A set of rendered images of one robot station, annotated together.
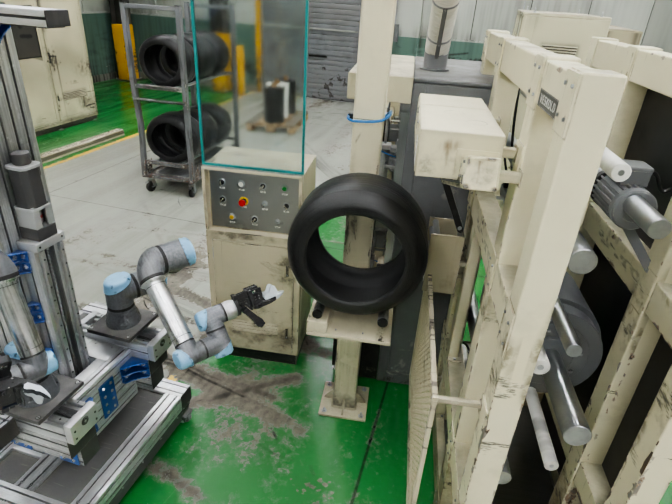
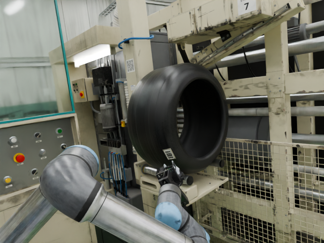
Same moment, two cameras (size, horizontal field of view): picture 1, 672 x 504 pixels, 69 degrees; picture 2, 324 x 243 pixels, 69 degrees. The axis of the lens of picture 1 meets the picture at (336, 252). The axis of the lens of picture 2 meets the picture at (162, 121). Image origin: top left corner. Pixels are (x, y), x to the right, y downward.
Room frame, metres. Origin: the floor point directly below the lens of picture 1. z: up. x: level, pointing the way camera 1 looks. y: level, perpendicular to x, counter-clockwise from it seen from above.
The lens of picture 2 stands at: (1.09, 0.96, 1.35)
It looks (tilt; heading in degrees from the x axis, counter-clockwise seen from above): 8 degrees down; 311
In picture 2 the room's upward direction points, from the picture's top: 7 degrees counter-clockwise
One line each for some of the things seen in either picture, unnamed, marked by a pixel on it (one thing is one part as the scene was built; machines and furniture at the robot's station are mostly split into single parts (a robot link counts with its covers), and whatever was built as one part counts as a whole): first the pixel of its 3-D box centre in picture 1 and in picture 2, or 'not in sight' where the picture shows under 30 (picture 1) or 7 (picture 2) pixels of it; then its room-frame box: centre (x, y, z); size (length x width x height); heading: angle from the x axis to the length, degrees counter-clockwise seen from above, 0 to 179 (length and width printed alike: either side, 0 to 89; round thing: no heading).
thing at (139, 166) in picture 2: not in sight; (161, 161); (2.06, -0.12, 0.90); 0.40 x 0.03 x 0.10; 83
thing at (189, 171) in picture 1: (189, 97); not in sight; (5.72, 1.78, 0.96); 1.36 x 0.71 x 1.92; 165
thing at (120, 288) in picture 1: (119, 289); not in sight; (1.84, 0.96, 0.88); 0.13 x 0.12 x 0.14; 136
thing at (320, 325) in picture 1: (323, 304); (166, 185); (1.90, 0.04, 0.84); 0.36 x 0.09 x 0.06; 173
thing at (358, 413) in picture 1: (344, 398); not in sight; (2.14, -0.11, 0.02); 0.27 x 0.27 x 0.04; 83
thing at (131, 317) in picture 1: (122, 311); not in sight; (1.84, 0.96, 0.77); 0.15 x 0.15 x 0.10
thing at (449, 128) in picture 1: (451, 132); (218, 19); (1.73, -0.38, 1.71); 0.61 x 0.25 x 0.15; 173
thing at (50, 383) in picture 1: (34, 383); not in sight; (1.36, 1.09, 0.77); 0.15 x 0.15 x 0.10
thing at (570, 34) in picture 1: (531, 116); not in sight; (5.44, -2.01, 1.05); 1.61 x 0.73 x 2.10; 165
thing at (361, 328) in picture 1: (352, 314); (183, 183); (1.89, -0.10, 0.80); 0.37 x 0.36 x 0.02; 83
